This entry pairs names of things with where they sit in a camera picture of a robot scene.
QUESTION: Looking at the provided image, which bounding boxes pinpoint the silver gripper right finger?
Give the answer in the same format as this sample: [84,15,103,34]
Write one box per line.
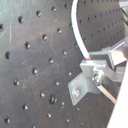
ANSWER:
[90,37,128,68]

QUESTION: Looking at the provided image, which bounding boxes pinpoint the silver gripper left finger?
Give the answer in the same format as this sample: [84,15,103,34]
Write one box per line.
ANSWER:
[80,60,125,86]

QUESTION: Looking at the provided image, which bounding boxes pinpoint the white cable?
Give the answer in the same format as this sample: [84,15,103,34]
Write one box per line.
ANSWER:
[70,0,118,105]

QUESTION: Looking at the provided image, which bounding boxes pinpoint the grey metal cable clip bracket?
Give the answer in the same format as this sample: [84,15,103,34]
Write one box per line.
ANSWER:
[68,72,100,106]

